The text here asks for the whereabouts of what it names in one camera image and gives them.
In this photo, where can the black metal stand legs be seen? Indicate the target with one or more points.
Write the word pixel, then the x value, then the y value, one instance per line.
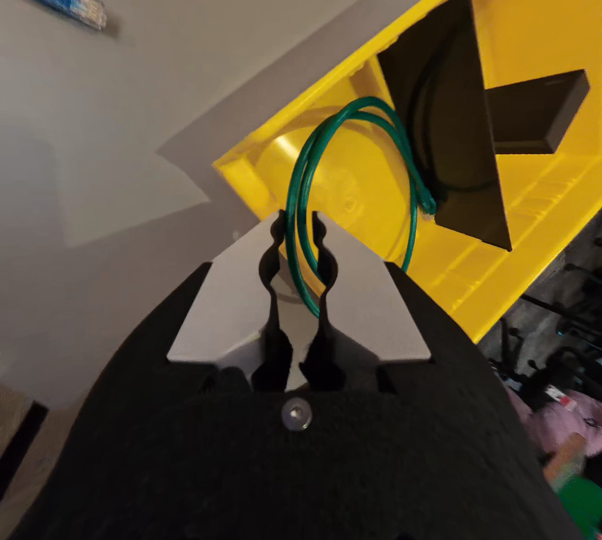
pixel 564 314

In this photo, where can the green object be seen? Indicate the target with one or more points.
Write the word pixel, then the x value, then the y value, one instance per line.
pixel 581 502

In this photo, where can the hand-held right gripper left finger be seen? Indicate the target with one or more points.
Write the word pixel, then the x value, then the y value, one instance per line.
pixel 221 314

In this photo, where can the pink cloth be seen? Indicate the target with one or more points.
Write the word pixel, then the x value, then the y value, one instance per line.
pixel 559 427

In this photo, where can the yellow plastic bin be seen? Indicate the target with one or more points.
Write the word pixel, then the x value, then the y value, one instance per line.
pixel 541 8

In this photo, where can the black ethernet switch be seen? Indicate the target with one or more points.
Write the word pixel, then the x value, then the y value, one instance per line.
pixel 531 111

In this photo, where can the dark bin divider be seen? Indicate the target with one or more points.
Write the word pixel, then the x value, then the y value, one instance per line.
pixel 461 126

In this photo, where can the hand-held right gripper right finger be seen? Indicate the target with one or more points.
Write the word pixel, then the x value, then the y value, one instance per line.
pixel 376 314

